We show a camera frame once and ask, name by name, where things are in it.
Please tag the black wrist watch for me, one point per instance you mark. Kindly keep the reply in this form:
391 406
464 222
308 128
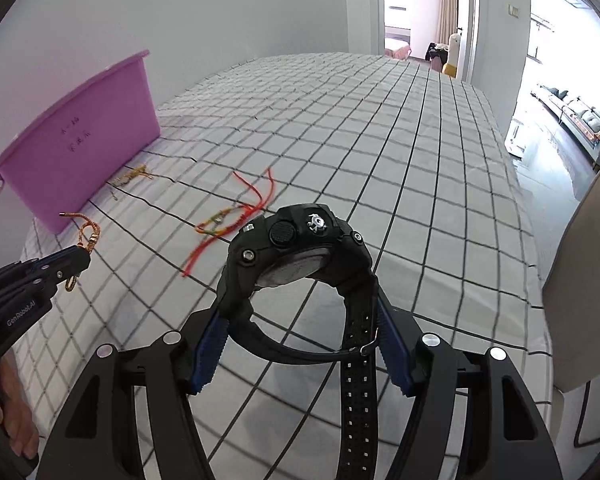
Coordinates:
290 250

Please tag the beige dining chair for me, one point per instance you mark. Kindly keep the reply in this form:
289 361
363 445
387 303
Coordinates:
587 280

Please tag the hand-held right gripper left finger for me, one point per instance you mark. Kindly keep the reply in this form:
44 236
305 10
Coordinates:
207 355

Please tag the pink bed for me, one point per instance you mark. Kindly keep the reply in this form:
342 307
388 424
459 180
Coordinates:
398 50

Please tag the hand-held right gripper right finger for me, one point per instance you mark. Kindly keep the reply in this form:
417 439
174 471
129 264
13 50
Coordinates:
397 355

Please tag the grey sofa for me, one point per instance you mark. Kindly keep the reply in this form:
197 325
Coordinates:
577 112

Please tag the yellow stool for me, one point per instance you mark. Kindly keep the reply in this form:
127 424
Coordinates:
450 69

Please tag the beige curtain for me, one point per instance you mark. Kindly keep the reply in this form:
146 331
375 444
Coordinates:
448 5

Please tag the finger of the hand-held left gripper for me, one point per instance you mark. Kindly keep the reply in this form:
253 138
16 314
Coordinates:
70 272
62 255

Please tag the pink bin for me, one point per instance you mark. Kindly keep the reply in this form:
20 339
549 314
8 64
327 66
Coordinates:
435 63

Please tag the person's left hand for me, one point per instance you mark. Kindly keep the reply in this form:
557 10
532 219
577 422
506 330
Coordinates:
12 410

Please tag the pink plastic basin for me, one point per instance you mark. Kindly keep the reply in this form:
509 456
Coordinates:
80 145

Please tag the checkered white tablecloth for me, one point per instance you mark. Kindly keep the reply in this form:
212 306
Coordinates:
340 160

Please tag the white cylindrical appliance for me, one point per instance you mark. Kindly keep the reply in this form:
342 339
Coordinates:
453 46

